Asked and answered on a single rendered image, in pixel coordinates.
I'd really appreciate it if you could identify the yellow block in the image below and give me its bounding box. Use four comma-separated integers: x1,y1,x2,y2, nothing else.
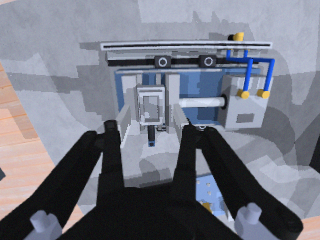
202,203,212,213

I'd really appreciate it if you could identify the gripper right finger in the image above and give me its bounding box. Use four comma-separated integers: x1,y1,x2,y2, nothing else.
163,104,304,240

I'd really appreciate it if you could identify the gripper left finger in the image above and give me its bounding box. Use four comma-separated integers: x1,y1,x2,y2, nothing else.
0,105,132,240

